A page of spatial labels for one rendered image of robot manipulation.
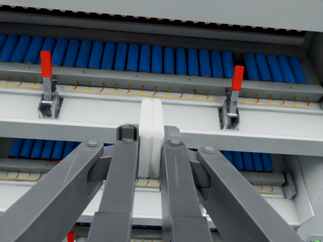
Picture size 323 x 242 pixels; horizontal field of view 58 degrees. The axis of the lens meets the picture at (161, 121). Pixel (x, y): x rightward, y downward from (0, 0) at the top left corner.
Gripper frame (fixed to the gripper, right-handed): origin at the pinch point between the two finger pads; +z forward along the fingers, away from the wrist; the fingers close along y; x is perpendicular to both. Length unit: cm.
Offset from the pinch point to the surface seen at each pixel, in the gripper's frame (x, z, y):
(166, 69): -1.2, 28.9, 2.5
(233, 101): -3.6, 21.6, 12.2
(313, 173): -17.2, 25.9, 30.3
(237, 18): 7.7, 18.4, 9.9
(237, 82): -0.9, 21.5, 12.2
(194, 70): -1.0, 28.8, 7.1
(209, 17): 7.5, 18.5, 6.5
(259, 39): 4.3, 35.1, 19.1
